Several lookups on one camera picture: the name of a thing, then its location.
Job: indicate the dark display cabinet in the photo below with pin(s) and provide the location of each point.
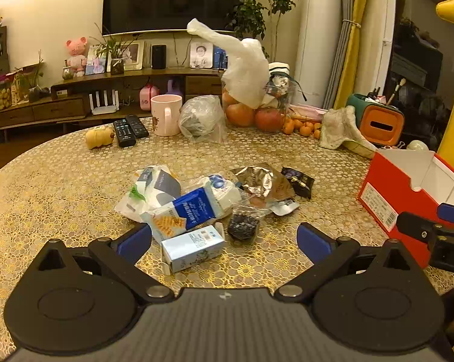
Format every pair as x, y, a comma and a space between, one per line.
415, 68

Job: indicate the black speaker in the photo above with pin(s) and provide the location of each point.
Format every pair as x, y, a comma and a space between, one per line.
159, 56

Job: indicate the red cardboard box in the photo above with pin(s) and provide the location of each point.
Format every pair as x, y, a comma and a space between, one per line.
385, 192

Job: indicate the white and grey snack bag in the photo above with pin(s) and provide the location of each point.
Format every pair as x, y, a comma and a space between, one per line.
162, 184

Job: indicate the cream egg-shaped ornament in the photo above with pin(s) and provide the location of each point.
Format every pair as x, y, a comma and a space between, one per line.
417, 145

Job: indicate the silver photo frame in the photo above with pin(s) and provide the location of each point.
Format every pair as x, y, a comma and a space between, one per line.
133, 55

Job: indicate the blue picture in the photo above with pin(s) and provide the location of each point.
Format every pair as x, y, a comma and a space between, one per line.
220, 58

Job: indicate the pink jar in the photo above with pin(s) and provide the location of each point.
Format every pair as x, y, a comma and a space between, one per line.
148, 98

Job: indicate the clear packet of dark snacks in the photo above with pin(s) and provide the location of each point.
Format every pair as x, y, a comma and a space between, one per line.
242, 226

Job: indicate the box of yellow snacks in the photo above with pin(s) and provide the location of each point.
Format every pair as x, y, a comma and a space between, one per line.
6, 94

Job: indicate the pink bear toy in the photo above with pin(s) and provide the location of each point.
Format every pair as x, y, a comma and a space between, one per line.
76, 51

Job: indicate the white portrait photo frame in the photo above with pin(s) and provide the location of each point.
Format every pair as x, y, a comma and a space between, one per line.
201, 54

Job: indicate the white plastic bag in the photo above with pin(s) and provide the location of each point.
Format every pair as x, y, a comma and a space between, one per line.
245, 68

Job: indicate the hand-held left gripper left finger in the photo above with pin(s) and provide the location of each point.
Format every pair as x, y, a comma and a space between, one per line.
134, 242

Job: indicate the colourful photo frame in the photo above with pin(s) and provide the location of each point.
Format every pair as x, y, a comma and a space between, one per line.
95, 60

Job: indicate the white round packet blue label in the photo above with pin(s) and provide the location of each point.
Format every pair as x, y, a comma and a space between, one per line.
227, 195

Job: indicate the black remote control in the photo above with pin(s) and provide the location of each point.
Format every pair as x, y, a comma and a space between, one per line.
138, 126
123, 134

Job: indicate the clear plastic bag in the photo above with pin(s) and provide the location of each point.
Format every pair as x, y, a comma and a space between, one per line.
200, 120

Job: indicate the white column air conditioner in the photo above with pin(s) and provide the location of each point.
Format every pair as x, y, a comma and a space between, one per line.
317, 26

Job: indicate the white router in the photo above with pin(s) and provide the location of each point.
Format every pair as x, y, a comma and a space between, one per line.
104, 103

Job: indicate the beige cloth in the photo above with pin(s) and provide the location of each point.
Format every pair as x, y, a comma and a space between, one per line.
342, 128

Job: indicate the wooden television cabinet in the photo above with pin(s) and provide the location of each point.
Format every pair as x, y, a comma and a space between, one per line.
53, 109

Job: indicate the blue cracker packet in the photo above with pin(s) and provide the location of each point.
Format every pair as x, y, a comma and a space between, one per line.
193, 207

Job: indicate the yellow curtain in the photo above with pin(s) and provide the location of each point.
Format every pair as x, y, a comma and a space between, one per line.
359, 26

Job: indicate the white hat doll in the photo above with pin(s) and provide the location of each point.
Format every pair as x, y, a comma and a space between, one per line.
279, 73

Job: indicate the green potted tree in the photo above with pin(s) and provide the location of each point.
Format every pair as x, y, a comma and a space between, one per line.
257, 11

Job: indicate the light blue carton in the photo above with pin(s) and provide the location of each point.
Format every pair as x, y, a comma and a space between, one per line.
193, 249

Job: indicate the plant in glass vase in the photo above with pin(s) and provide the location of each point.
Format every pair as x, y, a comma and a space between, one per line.
117, 67

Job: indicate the black snack packet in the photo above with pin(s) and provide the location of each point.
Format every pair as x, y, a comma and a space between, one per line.
298, 181

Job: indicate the cosmetics on tissue box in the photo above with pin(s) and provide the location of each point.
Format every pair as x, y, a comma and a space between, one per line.
375, 96

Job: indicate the pink flat box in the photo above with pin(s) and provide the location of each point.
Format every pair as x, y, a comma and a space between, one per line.
308, 111

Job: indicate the purple container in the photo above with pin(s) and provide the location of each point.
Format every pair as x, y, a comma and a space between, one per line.
174, 87

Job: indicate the gold lace-patterned desktop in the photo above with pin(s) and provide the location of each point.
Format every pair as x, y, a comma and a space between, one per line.
61, 196

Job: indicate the pile of small tangerines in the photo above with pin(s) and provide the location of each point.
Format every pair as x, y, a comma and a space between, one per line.
302, 127

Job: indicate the pink mug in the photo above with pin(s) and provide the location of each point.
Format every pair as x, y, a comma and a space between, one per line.
166, 115

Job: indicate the grey curtain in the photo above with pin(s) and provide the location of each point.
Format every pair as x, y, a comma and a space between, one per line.
343, 45

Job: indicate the black television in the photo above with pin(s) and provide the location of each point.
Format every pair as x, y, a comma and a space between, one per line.
174, 0

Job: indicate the silver foil wrapper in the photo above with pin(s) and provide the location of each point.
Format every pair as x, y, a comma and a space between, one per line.
257, 179

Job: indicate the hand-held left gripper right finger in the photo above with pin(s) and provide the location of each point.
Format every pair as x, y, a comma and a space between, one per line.
313, 243

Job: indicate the yellow giraffe toy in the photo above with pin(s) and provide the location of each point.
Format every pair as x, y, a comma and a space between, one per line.
453, 83

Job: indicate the orange and green tissue box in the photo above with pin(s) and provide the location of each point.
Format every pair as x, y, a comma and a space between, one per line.
381, 120

